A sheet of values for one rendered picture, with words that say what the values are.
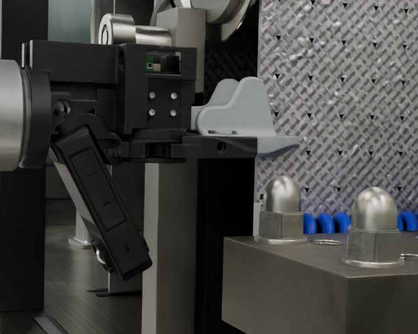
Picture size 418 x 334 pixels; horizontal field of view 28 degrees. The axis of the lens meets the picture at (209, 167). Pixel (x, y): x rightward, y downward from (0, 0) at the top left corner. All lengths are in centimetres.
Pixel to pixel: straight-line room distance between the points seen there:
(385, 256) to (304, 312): 6
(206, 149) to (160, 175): 13
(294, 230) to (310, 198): 10
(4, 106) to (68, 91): 5
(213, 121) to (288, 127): 8
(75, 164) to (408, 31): 30
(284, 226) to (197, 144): 8
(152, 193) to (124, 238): 13
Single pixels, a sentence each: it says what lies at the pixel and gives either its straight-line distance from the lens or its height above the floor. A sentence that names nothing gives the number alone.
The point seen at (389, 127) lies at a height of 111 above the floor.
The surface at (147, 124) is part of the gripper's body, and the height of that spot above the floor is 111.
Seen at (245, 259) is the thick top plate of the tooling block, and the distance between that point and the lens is 56.
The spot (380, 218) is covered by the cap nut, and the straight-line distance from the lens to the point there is 49.
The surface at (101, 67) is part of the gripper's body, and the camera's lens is 58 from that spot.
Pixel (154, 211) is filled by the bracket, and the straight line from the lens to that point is 70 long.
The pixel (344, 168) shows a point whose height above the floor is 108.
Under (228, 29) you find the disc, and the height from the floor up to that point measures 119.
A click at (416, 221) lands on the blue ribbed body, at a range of 68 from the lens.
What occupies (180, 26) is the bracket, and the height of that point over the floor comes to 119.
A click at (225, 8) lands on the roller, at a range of 67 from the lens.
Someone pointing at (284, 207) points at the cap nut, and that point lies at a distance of 56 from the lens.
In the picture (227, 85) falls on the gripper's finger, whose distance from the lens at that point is 65.
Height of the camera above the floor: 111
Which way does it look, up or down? 3 degrees down
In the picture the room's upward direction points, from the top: 1 degrees clockwise
